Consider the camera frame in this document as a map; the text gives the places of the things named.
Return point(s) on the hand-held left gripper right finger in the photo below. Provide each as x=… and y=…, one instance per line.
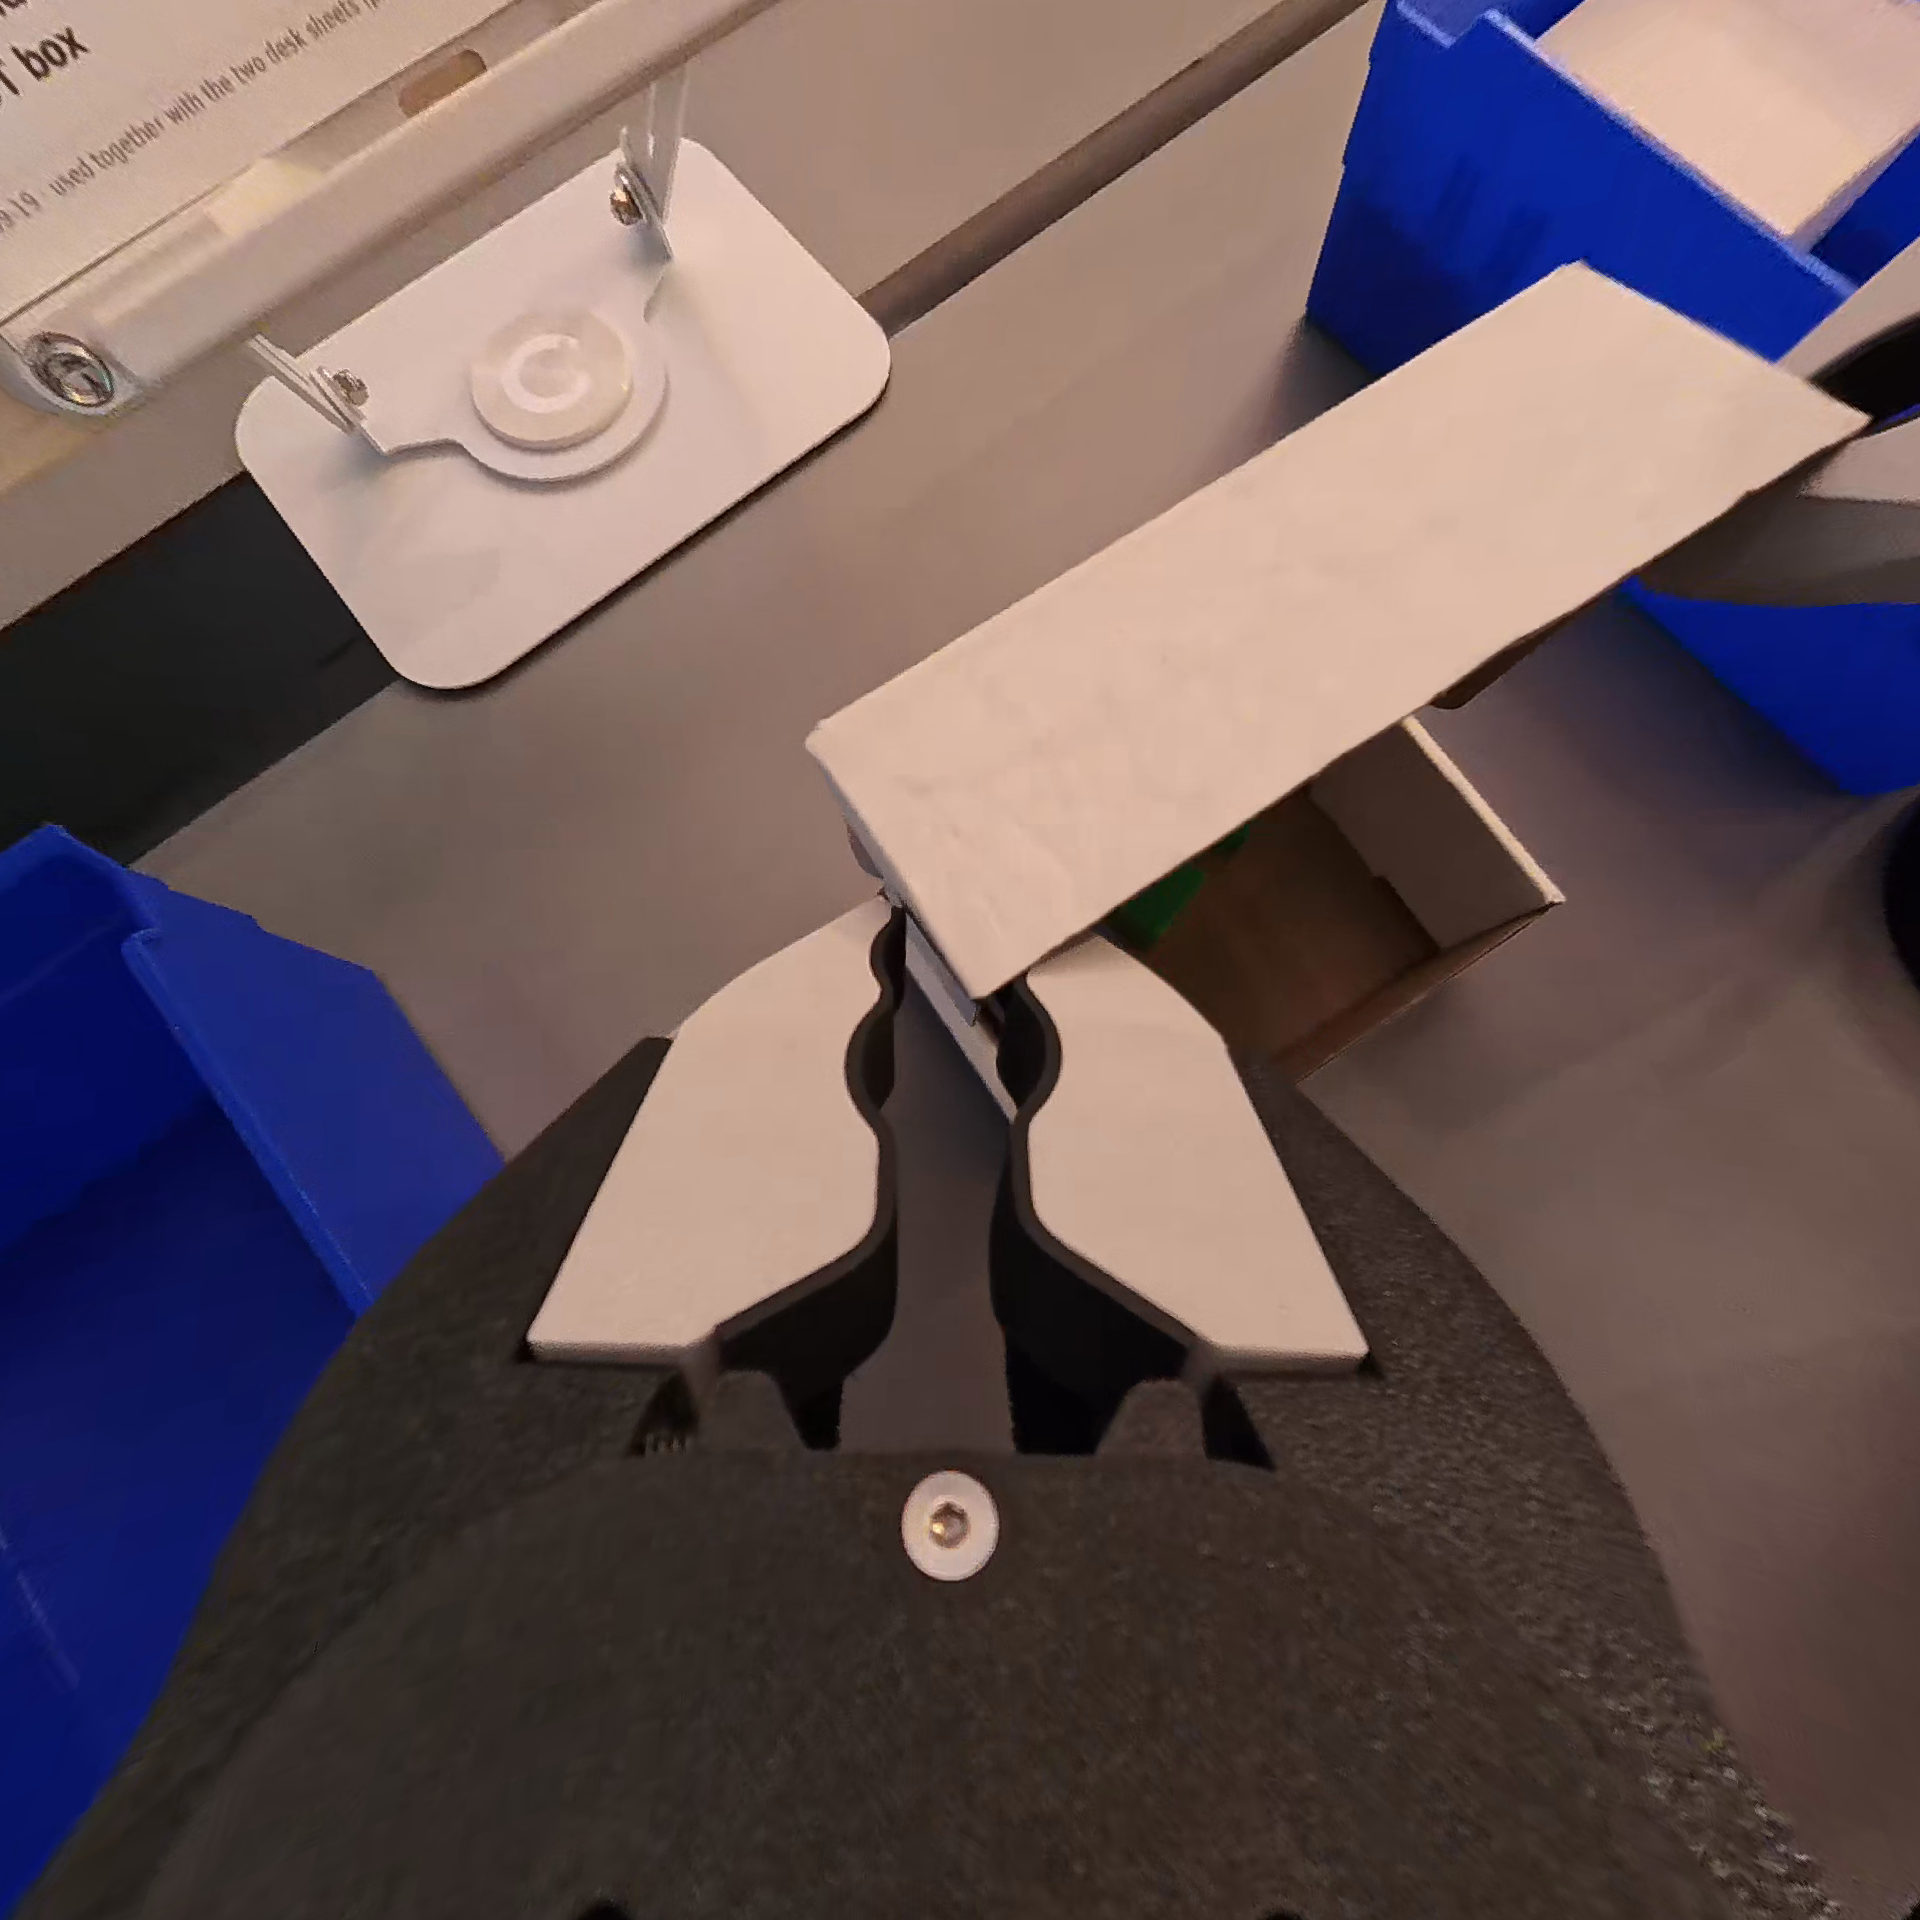
x=1184, y=1201

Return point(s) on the green cube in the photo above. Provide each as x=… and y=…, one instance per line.
x=1162, y=908

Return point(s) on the white sign stand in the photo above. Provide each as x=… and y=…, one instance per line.
x=599, y=511

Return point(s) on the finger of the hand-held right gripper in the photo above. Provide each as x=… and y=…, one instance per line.
x=1881, y=323
x=1830, y=540

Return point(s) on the printed instruction sheet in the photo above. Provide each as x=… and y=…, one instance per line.
x=300, y=59

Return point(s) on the black mat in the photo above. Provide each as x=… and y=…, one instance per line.
x=148, y=704

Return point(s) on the white cardboard box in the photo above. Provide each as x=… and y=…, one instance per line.
x=1276, y=600
x=1724, y=106

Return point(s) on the blue plastic bin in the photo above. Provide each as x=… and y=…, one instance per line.
x=224, y=1050
x=1471, y=195

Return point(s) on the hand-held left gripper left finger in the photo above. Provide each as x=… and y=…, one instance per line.
x=721, y=1184

